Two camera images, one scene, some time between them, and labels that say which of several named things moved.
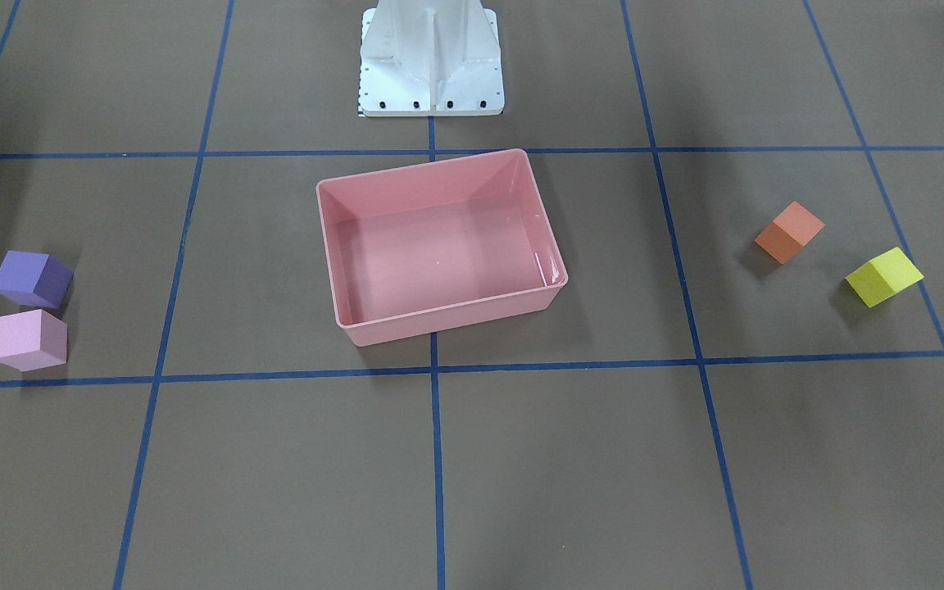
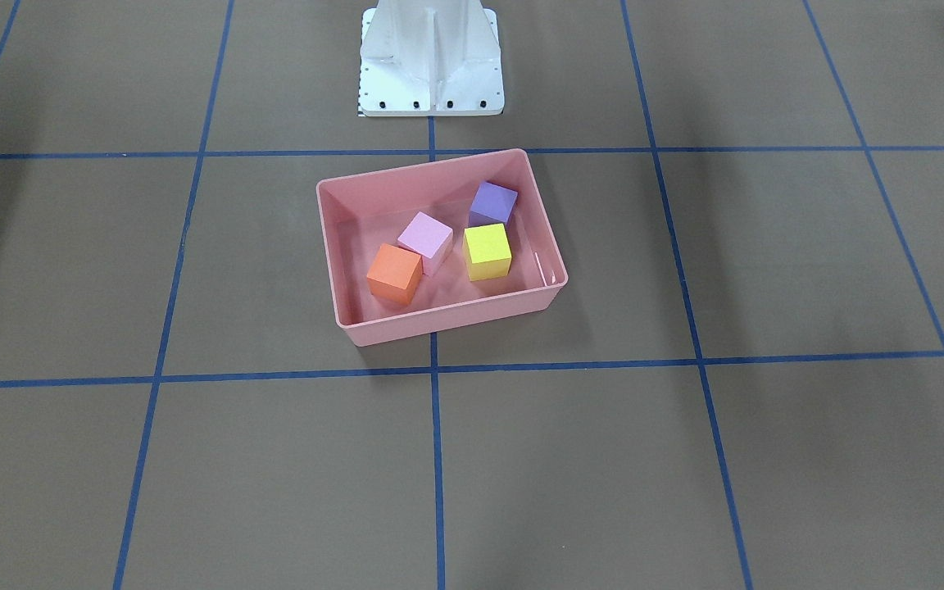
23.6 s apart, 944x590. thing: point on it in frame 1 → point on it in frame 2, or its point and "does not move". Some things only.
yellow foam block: (884, 277) → (487, 250)
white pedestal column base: (430, 58) does not move
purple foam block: (33, 279) → (493, 205)
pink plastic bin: (428, 247) does not move
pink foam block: (29, 340) → (429, 239)
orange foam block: (791, 230) → (395, 274)
